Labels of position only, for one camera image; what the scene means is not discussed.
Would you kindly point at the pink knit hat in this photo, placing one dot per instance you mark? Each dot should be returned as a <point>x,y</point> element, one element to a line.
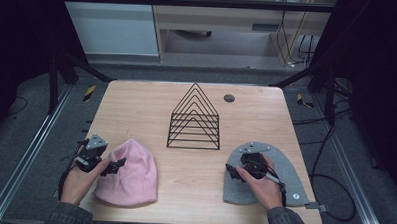
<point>134,184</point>

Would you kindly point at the grey round table grommet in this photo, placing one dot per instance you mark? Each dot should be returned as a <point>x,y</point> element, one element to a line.
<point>229,98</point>

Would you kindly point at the white cabinet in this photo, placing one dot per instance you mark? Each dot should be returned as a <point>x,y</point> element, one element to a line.
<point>112,25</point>

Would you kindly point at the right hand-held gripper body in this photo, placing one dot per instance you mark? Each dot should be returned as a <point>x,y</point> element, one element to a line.
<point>255,164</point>

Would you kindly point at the grey tape strip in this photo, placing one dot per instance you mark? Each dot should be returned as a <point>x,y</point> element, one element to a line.
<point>316,206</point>

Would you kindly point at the black frame strut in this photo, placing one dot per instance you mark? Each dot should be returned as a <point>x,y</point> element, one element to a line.
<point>54,87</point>
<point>329,96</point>

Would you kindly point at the black curtain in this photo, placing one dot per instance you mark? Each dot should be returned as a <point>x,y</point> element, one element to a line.
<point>378,65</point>
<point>19,35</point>

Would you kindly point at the person's left hand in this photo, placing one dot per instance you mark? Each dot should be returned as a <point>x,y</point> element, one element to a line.
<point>79,184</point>

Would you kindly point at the grey knit hat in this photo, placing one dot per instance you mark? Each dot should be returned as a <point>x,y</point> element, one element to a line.
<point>294,182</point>

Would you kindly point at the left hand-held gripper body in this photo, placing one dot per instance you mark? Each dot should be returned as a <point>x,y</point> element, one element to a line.
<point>93,150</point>

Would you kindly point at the person's right hand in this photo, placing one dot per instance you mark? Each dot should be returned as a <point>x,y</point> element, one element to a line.
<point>267,192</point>

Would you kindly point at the aluminium floor rail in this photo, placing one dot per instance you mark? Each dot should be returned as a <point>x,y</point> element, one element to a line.
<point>35,143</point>
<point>348,170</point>

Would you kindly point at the black horizontal frame bar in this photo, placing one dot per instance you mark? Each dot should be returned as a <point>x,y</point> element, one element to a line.
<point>190,2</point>

